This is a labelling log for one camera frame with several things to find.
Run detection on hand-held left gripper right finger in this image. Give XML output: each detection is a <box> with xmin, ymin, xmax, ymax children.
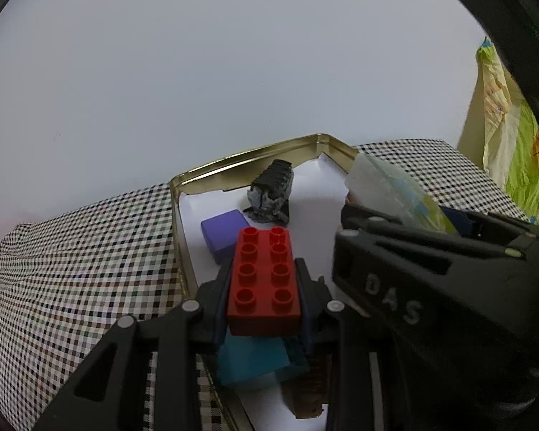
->
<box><xmin>296</xmin><ymin>258</ymin><xmax>373</xmax><ymax>431</ymax></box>

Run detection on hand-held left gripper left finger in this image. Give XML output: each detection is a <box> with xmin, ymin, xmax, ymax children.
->
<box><xmin>33</xmin><ymin>258</ymin><xmax>234</xmax><ymax>431</ymax></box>

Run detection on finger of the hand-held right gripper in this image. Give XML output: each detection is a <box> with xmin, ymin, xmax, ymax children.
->
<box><xmin>333</xmin><ymin>203</ymin><xmax>522</xmax><ymax>263</ymax></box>
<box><xmin>442</xmin><ymin>207</ymin><xmax>539</xmax><ymax>256</ymax></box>

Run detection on red building block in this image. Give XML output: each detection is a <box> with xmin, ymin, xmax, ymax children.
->
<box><xmin>227</xmin><ymin>227</ymin><xmax>303</xmax><ymax>337</ymax></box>

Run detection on clear plastic box green label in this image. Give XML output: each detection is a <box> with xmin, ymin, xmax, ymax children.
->
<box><xmin>345</xmin><ymin>153</ymin><xmax>458</xmax><ymax>235</ymax></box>

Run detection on cyan building block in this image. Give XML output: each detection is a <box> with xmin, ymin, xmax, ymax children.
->
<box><xmin>216</xmin><ymin>336</ymin><xmax>310</xmax><ymax>389</ymax></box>

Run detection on purple block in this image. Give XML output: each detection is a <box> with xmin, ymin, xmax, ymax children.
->
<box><xmin>201</xmin><ymin>209</ymin><xmax>249</xmax><ymax>265</ymax></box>

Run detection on brown comb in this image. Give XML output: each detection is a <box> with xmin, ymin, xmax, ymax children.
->
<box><xmin>281</xmin><ymin>352</ymin><xmax>331</xmax><ymax>418</ymax></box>

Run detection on grey patterned hair claw clip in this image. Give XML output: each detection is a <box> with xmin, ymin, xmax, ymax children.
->
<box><xmin>243</xmin><ymin>159</ymin><xmax>295</xmax><ymax>224</ymax></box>

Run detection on gold tin box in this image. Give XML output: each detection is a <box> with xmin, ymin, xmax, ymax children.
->
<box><xmin>168</xmin><ymin>133</ymin><xmax>378</xmax><ymax>431</ymax></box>

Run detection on white paper liner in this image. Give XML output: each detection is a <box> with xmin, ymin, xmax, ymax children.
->
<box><xmin>180</xmin><ymin>155</ymin><xmax>378</xmax><ymax>431</ymax></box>

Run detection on green and yellow printed cloth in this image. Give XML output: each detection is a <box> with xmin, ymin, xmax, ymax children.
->
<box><xmin>457</xmin><ymin>36</ymin><xmax>539</xmax><ymax>225</ymax></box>

